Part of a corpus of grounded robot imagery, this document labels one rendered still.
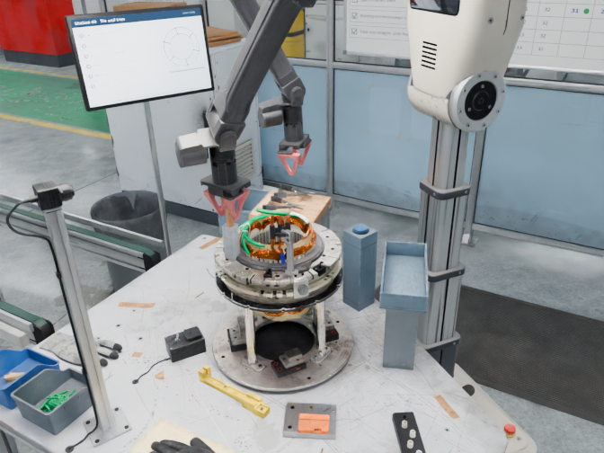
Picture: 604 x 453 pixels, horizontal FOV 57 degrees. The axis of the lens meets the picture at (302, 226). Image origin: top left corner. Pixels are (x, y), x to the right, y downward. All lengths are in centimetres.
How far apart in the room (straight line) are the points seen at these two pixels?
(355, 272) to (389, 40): 211
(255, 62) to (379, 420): 85
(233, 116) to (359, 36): 250
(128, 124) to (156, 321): 258
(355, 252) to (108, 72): 117
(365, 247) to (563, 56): 198
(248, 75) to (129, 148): 318
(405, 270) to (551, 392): 142
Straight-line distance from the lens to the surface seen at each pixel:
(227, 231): 134
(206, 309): 176
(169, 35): 232
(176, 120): 382
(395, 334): 146
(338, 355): 153
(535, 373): 282
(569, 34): 329
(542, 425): 261
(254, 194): 183
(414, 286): 140
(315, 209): 167
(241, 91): 111
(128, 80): 227
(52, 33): 496
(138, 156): 419
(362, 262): 163
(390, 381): 149
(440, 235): 161
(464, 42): 136
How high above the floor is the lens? 179
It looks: 28 degrees down
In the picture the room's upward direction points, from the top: 1 degrees counter-clockwise
